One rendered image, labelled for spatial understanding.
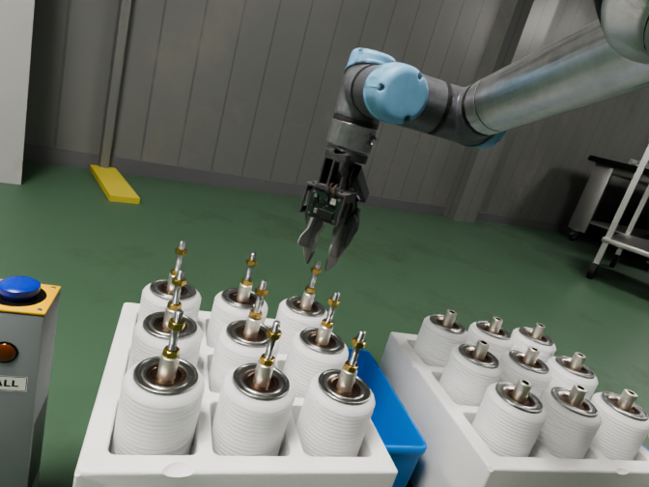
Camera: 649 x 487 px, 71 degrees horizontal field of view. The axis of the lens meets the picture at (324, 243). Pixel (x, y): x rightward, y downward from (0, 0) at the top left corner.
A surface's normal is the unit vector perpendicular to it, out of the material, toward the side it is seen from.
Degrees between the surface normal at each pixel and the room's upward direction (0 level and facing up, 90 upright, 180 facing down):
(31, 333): 90
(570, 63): 109
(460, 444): 90
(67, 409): 0
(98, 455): 0
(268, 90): 90
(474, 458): 90
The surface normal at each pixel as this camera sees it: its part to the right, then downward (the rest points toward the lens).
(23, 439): 0.26, 0.35
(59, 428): 0.26, -0.92
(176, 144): 0.55, 0.38
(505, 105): -0.77, 0.59
